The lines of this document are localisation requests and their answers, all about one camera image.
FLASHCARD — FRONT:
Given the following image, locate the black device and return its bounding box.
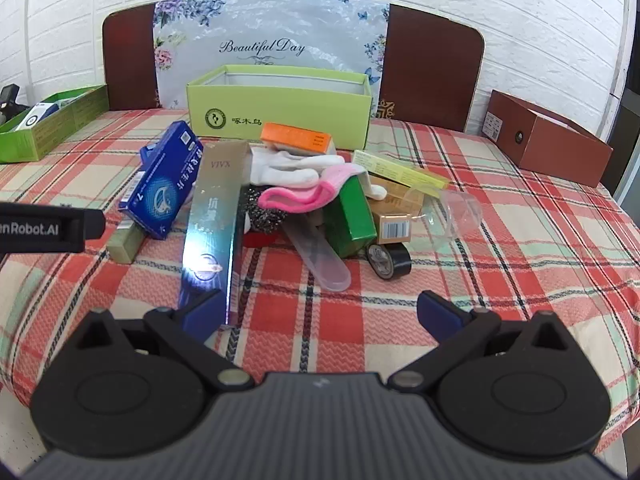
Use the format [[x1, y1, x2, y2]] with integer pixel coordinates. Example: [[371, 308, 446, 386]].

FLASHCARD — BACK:
[[0, 85, 28, 123]]

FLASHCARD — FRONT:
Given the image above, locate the black tape roll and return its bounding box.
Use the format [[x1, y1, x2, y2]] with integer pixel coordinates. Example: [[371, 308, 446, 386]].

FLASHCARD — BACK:
[[366, 242, 412, 278]]

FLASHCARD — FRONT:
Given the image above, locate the white wall pipe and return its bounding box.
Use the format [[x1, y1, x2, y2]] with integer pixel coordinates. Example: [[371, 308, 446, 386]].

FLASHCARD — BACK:
[[606, 0, 632, 138]]

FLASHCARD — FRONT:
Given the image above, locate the steel wool scrubber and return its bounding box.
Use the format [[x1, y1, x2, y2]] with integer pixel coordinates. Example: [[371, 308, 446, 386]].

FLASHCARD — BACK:
[[242, 185, 288, 235]]

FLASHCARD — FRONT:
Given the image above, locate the pink sock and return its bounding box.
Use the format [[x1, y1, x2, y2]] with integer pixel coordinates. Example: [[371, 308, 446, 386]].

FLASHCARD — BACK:
[[257, 165, 368, 215]]

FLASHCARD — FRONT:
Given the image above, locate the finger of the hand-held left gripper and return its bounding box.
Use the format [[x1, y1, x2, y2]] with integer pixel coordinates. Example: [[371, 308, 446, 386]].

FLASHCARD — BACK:
[[0, 202, 106, 240]]

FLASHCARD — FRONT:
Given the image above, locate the white and blue box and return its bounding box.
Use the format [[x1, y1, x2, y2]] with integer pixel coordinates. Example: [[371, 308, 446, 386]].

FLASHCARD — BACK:
[[14, 101, 60, 132]]

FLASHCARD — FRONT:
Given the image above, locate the orange box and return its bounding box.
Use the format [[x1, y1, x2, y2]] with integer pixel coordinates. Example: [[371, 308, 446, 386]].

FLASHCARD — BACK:
[[260, 122, 336, 157]]

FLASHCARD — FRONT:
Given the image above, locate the green plant print box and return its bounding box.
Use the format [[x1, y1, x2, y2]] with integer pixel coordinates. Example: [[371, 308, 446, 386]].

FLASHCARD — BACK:
[[322, 175, 378, 260]]

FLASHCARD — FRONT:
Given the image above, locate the brown wooden headboard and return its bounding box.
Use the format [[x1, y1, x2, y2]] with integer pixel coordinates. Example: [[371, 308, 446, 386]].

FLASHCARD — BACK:
[[102, 2, 485, 133]]

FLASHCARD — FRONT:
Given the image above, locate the small olive green box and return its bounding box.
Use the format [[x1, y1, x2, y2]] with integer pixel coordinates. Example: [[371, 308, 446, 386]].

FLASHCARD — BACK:
[[106, 222, 151, 264]]

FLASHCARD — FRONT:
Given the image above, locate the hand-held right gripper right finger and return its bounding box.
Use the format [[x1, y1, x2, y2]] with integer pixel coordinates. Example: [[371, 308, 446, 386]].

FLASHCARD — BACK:
[[387, 290, 576, 393]]

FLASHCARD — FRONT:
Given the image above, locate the clear plastic cup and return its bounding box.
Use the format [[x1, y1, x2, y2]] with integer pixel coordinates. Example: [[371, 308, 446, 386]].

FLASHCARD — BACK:
[[410, 189, 483, 251]]

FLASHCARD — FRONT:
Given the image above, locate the long yellow box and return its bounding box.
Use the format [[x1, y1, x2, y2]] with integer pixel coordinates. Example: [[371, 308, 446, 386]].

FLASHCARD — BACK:
[[352, 150, 451, 191]]

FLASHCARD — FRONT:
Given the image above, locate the large green cardboard box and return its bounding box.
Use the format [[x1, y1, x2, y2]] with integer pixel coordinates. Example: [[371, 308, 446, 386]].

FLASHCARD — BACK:
[[186, 65, 373, 151]]

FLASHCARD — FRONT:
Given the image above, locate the red plaid bedsheet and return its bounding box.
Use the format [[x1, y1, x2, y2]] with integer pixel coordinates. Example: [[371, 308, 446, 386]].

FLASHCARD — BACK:
[[0, 107, 640, 461]]

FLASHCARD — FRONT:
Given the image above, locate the blue medicine box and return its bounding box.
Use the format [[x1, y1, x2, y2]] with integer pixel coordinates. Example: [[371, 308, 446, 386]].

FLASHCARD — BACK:
[[118, 121, 205, 240]]

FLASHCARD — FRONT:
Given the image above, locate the translucent plastic case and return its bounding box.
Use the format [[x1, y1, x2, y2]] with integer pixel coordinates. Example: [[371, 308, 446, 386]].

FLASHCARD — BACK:
[[284, 220, 352, 292]]

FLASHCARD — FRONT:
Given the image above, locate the brown cardboard box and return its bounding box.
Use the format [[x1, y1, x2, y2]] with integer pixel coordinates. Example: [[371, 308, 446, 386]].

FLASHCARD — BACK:
[[482, 90, 614, 188]]

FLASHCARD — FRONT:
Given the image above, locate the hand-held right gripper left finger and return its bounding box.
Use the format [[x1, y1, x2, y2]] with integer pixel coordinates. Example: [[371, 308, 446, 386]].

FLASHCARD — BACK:
[[75, 290, 248, 393]]

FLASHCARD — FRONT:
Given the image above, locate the dark furniture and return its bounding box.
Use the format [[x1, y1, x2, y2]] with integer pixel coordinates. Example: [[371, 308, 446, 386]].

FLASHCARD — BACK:
[[602, 87, 640, 206]]

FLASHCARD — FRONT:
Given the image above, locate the long silver blue box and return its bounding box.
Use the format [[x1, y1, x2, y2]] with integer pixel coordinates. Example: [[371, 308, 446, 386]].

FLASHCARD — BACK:
[[177, 141, 253, 331]]

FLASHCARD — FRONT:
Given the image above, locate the floral printed plastic sheet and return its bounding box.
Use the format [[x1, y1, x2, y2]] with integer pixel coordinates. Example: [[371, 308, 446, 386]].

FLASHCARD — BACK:
[[152, 0, 391, 111]]

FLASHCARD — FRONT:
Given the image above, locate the dark green open box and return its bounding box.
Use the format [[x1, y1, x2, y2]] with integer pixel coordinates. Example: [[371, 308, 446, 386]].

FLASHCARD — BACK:
[[0, 84, 110, 162]]

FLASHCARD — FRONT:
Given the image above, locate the tan cardboard box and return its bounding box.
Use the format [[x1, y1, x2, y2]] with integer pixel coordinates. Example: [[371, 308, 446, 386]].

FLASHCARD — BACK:
[[370, 175, 426, 216]]

